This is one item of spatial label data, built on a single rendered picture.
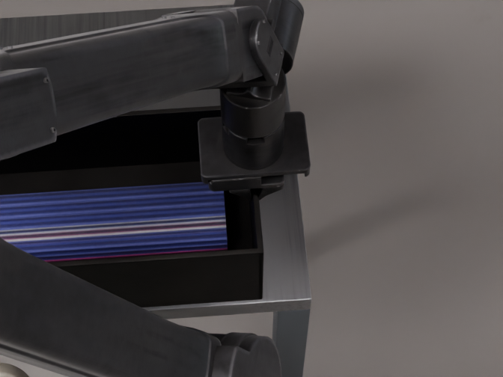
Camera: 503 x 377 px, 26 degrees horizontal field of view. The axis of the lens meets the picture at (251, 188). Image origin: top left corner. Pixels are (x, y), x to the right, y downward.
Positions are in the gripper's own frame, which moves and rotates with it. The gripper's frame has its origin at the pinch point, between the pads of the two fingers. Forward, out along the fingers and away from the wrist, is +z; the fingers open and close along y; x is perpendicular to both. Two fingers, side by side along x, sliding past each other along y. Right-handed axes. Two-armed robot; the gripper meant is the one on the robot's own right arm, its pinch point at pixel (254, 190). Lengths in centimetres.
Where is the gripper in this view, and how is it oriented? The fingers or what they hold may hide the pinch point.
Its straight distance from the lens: 110.1
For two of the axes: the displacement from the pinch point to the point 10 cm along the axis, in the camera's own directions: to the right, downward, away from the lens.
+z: 0.1, 4.8, 8.8
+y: -10.0, 0.7, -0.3
